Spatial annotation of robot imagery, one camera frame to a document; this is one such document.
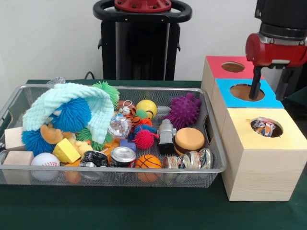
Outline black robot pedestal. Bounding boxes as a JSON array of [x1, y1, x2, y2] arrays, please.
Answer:
[[93, 0, 193, 81]]

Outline colourful polka-dot cloth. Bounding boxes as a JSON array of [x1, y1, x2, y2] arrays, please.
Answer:
[[250, 116, 276, 138]]

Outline grey toy robot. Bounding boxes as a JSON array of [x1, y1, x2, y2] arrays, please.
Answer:
[[157, 119, 177, 155]]

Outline white baseball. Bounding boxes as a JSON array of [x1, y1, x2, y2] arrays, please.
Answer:
[[30, 152, 60, 182]]

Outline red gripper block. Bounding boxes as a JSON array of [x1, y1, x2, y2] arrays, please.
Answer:
[[245, 33, 307, 101]]

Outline wooden box three holes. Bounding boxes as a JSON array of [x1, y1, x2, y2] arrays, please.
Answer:
[[201, 56, 307, 202]]

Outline black upright panel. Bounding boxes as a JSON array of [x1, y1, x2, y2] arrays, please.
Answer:
[[275, 67, 307, 101]]

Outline yellow smiley ball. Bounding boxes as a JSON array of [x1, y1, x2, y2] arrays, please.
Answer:
[[136, 99, 158, 120]]

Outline shallow silver mesh bin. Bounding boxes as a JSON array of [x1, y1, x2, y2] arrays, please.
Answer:
[[0, 83, 227, 189]]

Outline dark green table cloth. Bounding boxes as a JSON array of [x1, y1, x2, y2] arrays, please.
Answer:
[[285, 92, 307, 115], [0, 79, 307, 230]]

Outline pink spiky rubber ball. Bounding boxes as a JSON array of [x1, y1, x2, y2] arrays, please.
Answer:
[[133, 129, 160, 150]]

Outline toy hamburger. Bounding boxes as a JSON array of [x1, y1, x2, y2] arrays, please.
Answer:
[[174, 127, 206, 156]]

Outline mint green waffle cloth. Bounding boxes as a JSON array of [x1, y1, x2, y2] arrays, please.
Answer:
[[23, 82, 115, 143]]

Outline purple spiky ball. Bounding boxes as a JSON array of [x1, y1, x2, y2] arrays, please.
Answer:
[[165, 92, 202, 130]]

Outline silver drink can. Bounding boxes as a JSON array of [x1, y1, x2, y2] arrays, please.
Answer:
[[110, 146, 137, 168]]

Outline small orange basketball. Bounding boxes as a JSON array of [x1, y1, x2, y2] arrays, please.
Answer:
[[134, 154, 163, 184]]

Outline blue koosh ball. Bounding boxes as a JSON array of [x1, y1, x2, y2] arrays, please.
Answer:
[[49, 97, 93, 134]]

